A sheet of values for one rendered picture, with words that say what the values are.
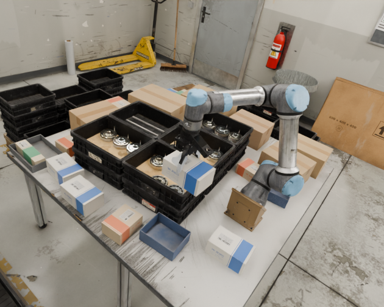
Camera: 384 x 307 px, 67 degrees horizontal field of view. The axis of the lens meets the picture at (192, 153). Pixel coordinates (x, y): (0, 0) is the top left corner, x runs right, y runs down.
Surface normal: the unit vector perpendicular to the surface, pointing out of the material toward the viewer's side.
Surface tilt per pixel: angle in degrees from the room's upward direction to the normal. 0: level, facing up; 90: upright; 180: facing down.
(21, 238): 0
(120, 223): 0
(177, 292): 0
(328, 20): 90
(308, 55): 90
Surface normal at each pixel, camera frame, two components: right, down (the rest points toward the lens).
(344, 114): -0.55, 0.21
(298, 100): 0.46, 0.11
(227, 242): 0.15, -0.80
